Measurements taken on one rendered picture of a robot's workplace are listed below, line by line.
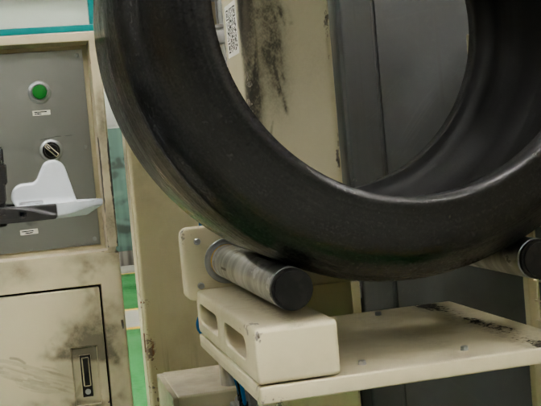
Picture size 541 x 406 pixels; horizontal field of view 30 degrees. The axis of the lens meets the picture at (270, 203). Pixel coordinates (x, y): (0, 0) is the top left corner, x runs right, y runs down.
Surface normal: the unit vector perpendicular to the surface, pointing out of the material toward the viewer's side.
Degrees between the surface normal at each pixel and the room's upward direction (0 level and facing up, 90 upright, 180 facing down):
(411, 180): 80
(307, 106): 90
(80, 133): 90
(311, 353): 90
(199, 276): 90
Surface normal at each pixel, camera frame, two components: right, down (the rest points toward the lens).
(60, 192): 0.29, 0.04
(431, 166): 0.12, -0.11
